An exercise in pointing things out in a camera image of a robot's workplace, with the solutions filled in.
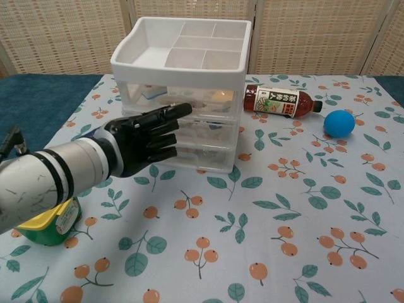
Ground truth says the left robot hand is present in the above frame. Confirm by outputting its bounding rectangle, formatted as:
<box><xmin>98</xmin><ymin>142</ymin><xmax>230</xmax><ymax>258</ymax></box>
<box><xmin>105</xmin><ymin>102</ymin><xmax>193</xmax><ymax>177</ymax></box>

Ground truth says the clear drawer holding pen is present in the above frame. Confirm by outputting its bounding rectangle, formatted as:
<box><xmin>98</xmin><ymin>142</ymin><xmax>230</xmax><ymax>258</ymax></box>
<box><xmin>121</xmin><ymin>82</ymin><xmax>242</xmax><ymax>119</ymax></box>

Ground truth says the white mahjong tile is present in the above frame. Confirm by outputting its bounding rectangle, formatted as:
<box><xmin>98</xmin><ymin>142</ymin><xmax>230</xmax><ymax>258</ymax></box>
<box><xmin>141</xmin><ymin>86</ymin><xmax>168</xmax><ymax>100</ymax></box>

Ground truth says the clear plastic drawer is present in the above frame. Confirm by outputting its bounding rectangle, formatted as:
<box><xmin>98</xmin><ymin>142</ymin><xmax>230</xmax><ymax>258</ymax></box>
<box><xmin>122</xmin><ymin>109</ymin><xmax>241</xmax><ymax>149</ymax></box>
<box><xmin>151</xmin><ymin>138</ymin><xmax>237</xmax><ymax>175</ymax></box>

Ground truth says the white plastic drawer organizer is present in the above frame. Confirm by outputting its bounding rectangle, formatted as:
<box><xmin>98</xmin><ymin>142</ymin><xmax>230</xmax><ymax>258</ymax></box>
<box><xmin>110</xmin><ymin>17</ymin><xmax>253</xmax><ymax>175</ymax></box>

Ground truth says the wooden pen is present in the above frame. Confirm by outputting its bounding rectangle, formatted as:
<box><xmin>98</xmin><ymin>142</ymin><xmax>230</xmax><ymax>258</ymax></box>
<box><xmin>157</xmin><ymin>96</ymin><xmax>210</xmax><ymax>110</ymax></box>

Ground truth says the green tub with yellow lid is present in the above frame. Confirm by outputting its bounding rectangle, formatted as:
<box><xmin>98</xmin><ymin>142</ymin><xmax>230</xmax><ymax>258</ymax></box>
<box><xmin>14</xmin><ymin>197</ymin><xmax>83</xmax><ymax>247</ymax></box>

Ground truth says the floral fruit print tablecloth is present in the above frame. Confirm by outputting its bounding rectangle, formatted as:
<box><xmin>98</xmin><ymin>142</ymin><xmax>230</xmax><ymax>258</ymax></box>
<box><xmin>0</xmin><ymin>74</ymin><xmax>404</xmax><ymax>303</ymax></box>

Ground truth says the brown tea bottle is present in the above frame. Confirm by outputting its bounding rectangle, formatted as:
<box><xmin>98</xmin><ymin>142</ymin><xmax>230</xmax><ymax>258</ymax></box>
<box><xmin>242</xmin><ymin>84</ymin><xmax>323</xmax><ymax>120</ymax></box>

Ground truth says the blue ball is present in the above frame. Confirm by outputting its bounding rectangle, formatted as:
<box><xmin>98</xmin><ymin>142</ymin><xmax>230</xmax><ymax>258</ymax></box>
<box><xmin>324</xmin><ymin>109</ymin><xmax>356</xmax><ymax>138</ymax></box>

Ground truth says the woven bamboo folding screen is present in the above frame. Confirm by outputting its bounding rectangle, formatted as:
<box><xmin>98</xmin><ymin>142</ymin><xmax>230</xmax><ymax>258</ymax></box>
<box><xmin>0</xmin><ymin>0</ymin><xmax>404</xmax><ymax>77</ymax></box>

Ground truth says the black cable connector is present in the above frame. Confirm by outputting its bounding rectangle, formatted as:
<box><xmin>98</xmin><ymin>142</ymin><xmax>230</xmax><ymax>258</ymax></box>
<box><xmin>0</xmin><ymin>126</ymin><xmax>28</xmax><ymax>158</ymax></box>

